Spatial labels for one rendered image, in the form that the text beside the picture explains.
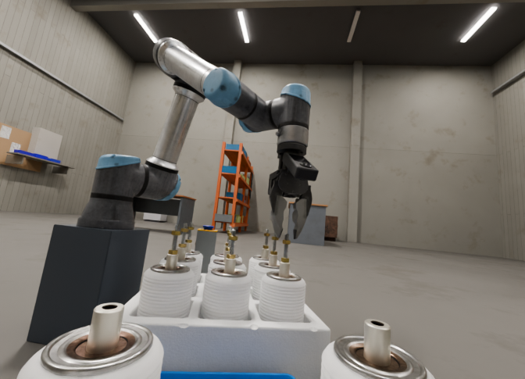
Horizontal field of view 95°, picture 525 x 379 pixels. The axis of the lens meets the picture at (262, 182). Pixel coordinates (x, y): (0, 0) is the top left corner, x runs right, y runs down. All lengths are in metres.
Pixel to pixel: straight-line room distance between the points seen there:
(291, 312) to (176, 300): 0.22
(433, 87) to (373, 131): 2.73
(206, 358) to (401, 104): 10.39
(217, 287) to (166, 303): 0.09
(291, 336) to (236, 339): 0.10
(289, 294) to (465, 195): 10.13
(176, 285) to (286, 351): 0.23
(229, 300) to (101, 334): 0.29
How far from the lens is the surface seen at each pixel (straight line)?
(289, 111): 0.59
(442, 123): 10.86
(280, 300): 0.52
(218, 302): 0.51
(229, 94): 0.54
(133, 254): 0.87
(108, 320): 0.25
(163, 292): 0.51
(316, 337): 0.53
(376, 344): 0.27
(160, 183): 0.91
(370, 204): 9.19
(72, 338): 0.28
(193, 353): 0.51
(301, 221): 0.55
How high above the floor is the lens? 0.36
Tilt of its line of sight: 9 degrees up
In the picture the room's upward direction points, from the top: 6 degrees clockwise
